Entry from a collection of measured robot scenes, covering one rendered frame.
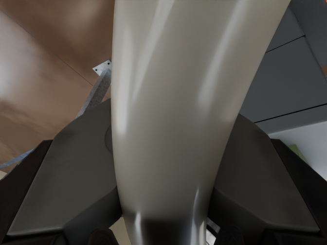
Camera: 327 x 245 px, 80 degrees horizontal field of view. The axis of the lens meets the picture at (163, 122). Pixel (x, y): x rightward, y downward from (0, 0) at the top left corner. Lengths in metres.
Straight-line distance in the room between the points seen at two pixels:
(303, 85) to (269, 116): 0.15
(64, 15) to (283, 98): 1.43
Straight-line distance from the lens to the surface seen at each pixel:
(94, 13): 1.55
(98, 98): 1.55
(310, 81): 0.82
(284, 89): 0.82
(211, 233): 0.68
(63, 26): 1.73
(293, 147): 0.78
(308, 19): 1.47
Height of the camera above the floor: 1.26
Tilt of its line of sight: 37 degrees down
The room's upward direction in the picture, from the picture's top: 167 degrees counter-clockwise
